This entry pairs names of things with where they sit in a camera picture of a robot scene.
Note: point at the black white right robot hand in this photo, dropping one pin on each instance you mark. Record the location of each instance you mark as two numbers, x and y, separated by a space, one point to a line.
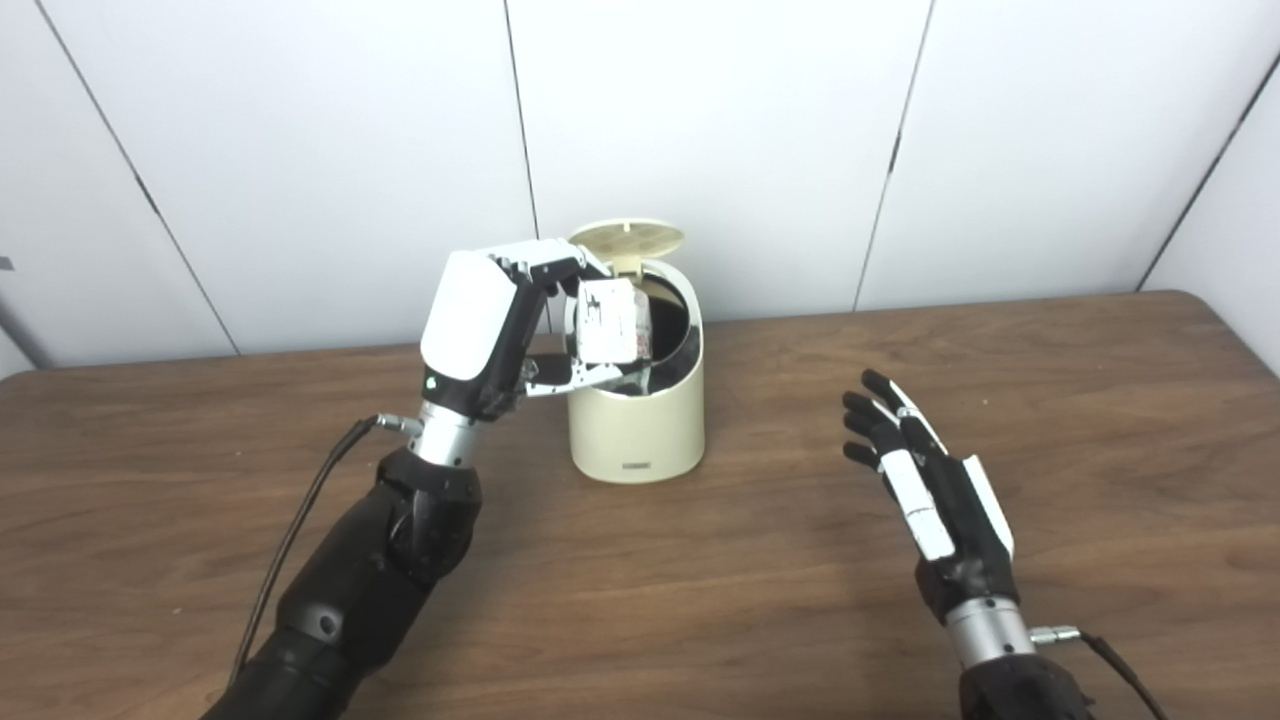
960 520

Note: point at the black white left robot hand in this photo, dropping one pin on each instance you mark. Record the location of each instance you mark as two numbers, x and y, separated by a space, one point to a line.
470 320

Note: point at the white green milk carton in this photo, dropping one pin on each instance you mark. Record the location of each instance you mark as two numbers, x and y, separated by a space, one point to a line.
615 320

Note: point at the cream round bin lid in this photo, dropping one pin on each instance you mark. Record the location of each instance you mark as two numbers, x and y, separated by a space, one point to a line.
628 240

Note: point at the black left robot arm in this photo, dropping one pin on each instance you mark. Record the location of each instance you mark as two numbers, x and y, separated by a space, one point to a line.
370 580

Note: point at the cream-colored bin body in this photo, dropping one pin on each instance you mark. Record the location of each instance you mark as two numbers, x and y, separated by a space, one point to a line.
640 430

